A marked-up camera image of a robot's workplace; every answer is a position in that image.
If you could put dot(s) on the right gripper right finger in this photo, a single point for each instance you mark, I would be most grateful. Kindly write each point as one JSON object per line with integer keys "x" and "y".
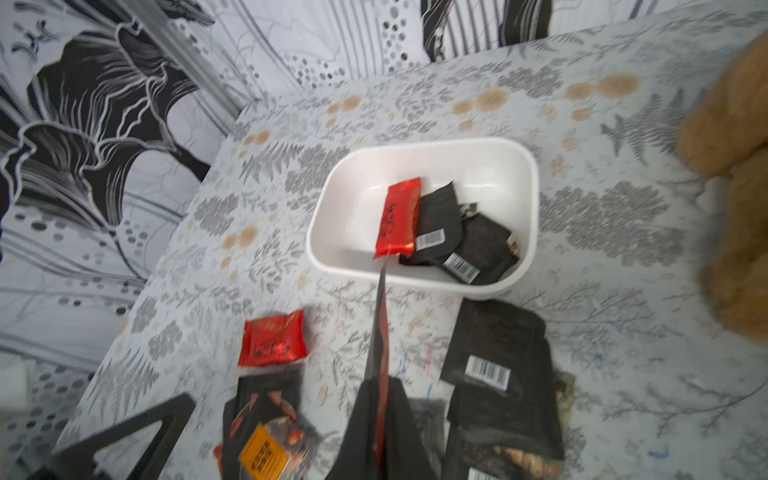
{"x": 404, "y": 455}

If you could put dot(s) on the orange label tea bag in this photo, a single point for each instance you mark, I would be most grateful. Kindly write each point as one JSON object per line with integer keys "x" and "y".
{"x": 263, "y": 434}

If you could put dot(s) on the brown plush teddy dog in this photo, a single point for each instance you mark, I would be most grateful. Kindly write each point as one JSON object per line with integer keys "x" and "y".
{"x": 725, "y": 138}

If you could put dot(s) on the black barcode tea bag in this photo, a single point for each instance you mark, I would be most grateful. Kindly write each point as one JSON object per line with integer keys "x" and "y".
{"x": 439, "y": 230}

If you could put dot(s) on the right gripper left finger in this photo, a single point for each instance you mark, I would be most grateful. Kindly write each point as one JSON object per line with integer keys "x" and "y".
{"x": 359, "y": 453}

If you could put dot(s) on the red square tea bag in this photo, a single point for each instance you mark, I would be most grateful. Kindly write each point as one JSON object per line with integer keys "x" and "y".
{"x": 273, "y": 341}

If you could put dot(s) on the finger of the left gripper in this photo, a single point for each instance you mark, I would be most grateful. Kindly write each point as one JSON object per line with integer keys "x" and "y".
{"x": 79, "y": 461}

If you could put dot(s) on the white plastic storage box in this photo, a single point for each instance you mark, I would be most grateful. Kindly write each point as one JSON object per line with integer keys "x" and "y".
{"x": 500, "y": 175}

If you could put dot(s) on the red long tea bag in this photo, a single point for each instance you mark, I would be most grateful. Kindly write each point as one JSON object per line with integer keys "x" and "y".
{"x": 399, "y": 220}

